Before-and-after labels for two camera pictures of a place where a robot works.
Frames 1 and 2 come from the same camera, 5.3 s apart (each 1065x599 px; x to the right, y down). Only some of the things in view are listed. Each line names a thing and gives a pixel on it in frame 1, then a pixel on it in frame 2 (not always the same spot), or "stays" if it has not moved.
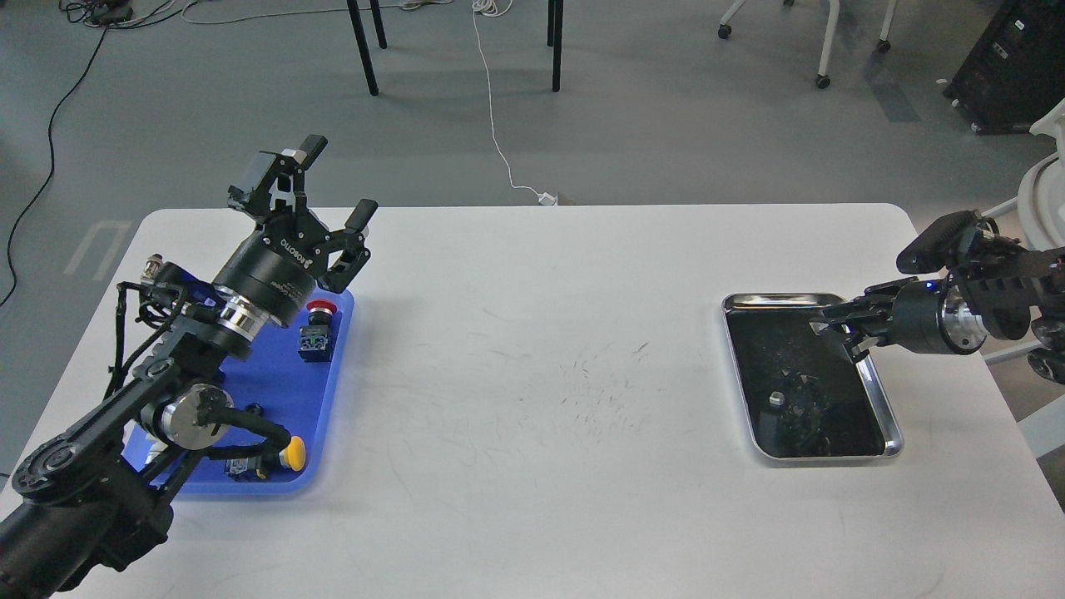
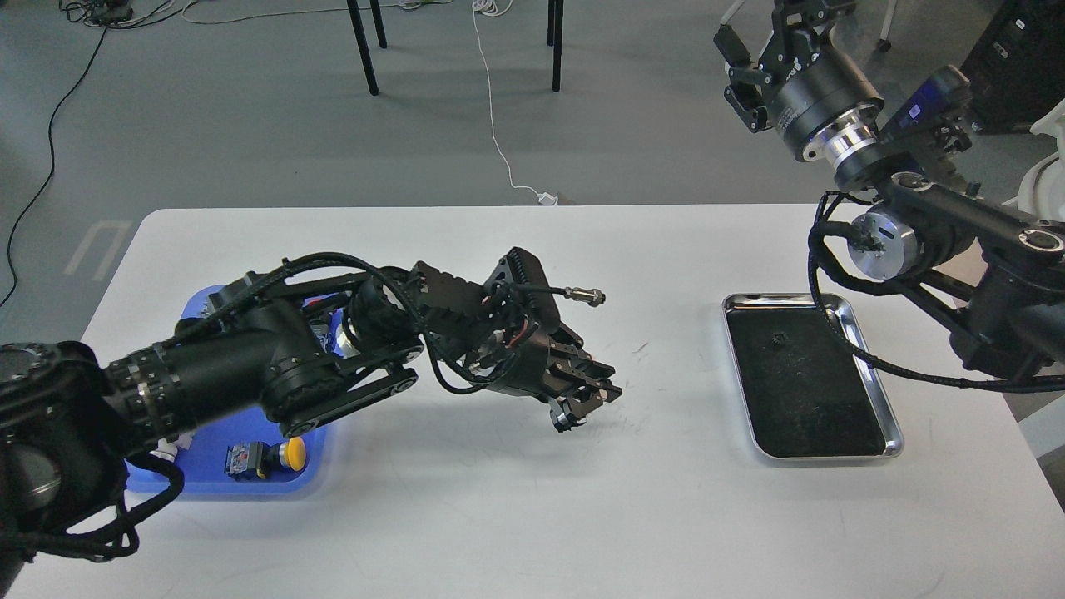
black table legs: x=553 y=27 stays
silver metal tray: x=805 y=395 stays
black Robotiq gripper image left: x=279 y=264 to x=542 y=360
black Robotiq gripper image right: x=904 y=313 to x=805 y=91
